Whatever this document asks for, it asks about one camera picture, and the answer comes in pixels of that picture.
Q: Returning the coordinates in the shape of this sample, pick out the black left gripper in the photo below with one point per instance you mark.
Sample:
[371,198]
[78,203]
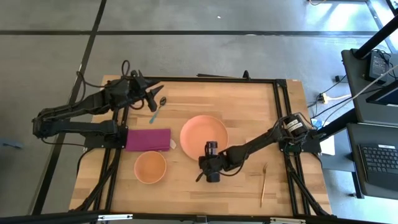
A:
[141,87]

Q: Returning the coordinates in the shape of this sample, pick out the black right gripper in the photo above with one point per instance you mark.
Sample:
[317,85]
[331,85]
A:
[213,162]

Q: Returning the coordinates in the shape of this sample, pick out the orange round plate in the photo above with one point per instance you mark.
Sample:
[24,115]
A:
[199,133]

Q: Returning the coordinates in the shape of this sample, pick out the orange round bowl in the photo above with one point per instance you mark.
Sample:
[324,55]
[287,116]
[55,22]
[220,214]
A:
[150,167]

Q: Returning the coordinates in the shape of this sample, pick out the gold metal fork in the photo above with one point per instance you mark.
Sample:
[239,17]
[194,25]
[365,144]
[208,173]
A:
[264,186]

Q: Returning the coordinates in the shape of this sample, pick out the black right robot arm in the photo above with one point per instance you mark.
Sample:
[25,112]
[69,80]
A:
[258,143]

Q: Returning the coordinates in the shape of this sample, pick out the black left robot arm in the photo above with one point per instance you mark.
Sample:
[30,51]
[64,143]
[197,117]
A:
[77,107]

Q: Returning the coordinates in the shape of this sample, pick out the white napkin tag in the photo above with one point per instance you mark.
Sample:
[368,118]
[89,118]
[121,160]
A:
[173,143]

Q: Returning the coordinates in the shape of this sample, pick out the magenta folded cloth napkin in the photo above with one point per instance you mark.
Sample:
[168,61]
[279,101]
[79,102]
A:
[147,140]

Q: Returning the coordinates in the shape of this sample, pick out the blue small item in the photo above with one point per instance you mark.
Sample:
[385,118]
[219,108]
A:
[316,124]

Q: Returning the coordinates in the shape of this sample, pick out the white paper sheet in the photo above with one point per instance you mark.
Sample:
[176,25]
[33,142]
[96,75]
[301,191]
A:
[328,146]

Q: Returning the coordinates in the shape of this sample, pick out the yellow white power strip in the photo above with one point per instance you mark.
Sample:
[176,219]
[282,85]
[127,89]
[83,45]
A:
[329,98]

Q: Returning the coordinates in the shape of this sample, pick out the dark grey laptop desk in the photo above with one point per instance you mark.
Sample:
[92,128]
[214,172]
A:
[354,146]

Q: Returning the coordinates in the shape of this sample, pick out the black plug on floor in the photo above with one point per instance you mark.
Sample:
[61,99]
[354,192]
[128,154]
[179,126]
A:
[339,78]

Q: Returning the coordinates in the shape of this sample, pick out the grey object on floor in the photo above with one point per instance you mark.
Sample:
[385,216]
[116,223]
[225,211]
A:
[11,143]

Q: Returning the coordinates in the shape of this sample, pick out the black laptop keyboard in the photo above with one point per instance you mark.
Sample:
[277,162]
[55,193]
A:
[379,168]

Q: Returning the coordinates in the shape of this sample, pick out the black power adapter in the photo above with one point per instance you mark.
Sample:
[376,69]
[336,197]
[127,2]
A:
[377,66]

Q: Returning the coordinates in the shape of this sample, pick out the black slanted pole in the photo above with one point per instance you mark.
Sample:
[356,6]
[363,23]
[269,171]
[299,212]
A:
[376,39]

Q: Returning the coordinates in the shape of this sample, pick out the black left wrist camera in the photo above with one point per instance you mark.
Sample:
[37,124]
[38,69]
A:
[136,76]

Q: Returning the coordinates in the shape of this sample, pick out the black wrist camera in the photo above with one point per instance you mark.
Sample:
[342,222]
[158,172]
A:
[136,76]
[213,177]

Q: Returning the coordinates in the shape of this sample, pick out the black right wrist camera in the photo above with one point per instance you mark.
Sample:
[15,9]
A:
[213,177]

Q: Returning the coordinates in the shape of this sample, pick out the black aluminium table frame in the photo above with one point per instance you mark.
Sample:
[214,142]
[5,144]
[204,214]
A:
[280,102]

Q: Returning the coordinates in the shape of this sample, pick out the black overhead camera beam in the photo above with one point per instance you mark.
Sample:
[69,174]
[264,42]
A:
[62,217]

